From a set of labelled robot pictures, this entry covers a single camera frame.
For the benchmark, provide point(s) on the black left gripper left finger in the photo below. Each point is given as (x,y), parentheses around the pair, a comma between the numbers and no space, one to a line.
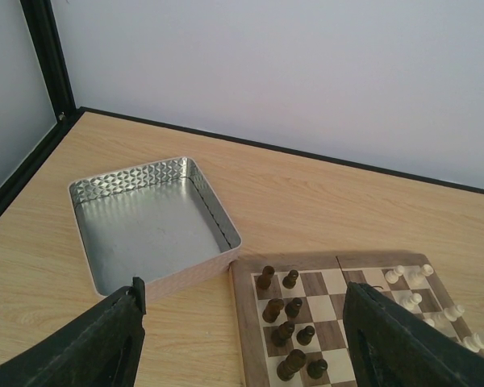
(101,347)

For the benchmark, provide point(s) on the silver embossed tin lid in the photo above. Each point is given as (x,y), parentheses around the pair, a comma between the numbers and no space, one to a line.
(161,222)

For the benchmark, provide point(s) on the row of dark chess pieces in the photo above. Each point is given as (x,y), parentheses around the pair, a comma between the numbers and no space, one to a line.
(296,311)

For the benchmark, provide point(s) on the black enclosure frame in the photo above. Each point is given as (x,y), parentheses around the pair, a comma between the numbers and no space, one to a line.
(392,86)

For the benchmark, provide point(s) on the light chess piece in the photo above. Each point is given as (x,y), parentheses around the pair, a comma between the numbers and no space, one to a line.
(448,315)
(474,342)

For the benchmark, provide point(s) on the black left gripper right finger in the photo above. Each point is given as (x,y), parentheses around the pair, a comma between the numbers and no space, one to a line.
(389,346)

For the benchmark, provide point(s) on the wooden chess board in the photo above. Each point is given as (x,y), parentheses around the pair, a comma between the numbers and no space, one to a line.
(404,277)

